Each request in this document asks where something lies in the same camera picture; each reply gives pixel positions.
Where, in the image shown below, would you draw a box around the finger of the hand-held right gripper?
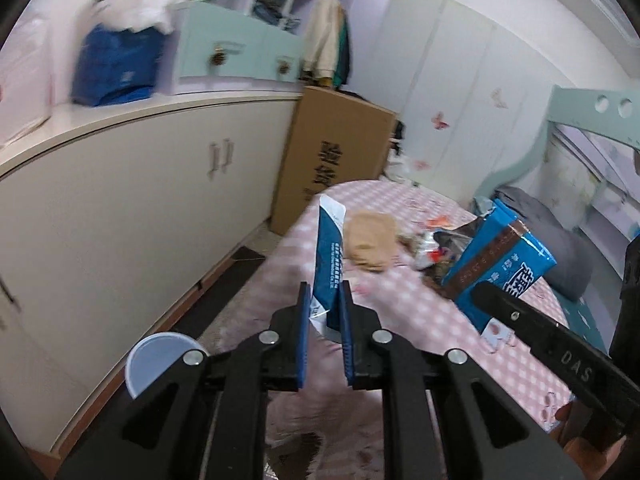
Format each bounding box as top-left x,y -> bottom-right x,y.
472,282 -> 632,456

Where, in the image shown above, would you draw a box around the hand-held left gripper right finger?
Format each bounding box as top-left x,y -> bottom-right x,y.
339,290 -> 586,480

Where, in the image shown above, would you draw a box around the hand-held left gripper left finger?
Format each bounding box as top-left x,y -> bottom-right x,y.
52,282 -> 313,480

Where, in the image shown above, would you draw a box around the blue snack bag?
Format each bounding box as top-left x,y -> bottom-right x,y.
432,199 -> 558,336

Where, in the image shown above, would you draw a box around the tan wrapper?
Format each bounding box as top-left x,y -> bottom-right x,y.
345,211 -> 401,275

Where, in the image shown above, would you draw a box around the light blue trash bin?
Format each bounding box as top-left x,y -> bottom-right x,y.
125,332 -> 206,401

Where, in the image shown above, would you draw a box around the teal bed sheet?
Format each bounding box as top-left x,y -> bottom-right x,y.
545,280 -> 613,356

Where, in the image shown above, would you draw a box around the pink checked tablecloth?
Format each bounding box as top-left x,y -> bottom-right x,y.
265,180 -> 576,480

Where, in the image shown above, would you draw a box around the grey pillow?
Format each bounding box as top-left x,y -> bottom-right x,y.
492,185 -> 596,301

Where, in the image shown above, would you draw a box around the small white plastic bag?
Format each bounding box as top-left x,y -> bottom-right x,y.
387,155 -> 426,183

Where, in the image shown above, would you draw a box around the brown cardboard box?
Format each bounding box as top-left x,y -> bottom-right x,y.
270,85 -> 398,236

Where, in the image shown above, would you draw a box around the dark object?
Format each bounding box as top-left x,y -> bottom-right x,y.
390,120 -> 406,161

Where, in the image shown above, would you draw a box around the cream cabinet with counter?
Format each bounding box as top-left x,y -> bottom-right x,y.
0,85 -> 313,456

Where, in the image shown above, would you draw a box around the white wardrobe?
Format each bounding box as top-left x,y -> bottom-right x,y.
350,0 -> 640,201

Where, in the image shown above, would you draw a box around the green hanging garment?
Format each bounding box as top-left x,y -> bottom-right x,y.
332,10 -> 352,87

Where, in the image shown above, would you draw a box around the mint drawer unit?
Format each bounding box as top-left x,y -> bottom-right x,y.
175,0 -> 306,83

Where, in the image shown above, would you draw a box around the cream hanging jacket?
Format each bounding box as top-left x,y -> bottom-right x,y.
300,0 -> 346,81

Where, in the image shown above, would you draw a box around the blue plastic package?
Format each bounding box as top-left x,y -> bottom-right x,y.
70,25 -> 166,107

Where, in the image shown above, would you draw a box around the dark folded clothes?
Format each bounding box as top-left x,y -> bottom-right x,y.
252,0 -> 301,31

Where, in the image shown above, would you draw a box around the white plastic bag red print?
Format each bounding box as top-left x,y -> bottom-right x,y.
0,15 -> 53,146

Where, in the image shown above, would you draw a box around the mint bed frame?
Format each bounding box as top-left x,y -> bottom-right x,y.
472,85 -> 640,211

